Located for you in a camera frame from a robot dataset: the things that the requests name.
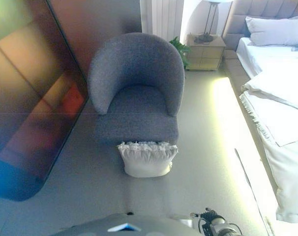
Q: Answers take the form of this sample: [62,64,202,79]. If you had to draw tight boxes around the grey tufted headboard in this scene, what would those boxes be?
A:
[222,0,298,52]

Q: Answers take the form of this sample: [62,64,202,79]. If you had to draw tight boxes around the white shade table lamp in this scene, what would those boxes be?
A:
[193,0,235,43]

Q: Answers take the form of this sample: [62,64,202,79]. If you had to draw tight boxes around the grey upholstered tub armchair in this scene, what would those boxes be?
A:
[87,32,185,147]

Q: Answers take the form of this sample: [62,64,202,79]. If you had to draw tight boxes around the white bed pillow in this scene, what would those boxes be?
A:
[245,15,298,47]

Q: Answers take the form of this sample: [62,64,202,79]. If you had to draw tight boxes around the glossy dark wardrobe door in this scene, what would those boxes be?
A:
[0,0,89,202]

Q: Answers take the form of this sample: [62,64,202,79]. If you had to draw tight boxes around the white ruffled cushion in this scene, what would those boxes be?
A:
[117,141,179,178]

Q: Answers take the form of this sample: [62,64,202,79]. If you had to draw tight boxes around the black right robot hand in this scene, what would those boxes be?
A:
[189,207,218,221]

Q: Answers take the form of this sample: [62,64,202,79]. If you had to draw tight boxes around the green potted plant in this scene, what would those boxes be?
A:
[169,36,192,69]

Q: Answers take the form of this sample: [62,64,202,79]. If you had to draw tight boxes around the grey robot torso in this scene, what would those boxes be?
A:
[50,211,201,236]

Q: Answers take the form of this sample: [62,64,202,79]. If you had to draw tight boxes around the beige wooden nightstand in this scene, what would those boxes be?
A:
[185,33,226,71]

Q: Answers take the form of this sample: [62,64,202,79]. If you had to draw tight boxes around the bed with white duvet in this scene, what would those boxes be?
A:
[223,36,298,224]

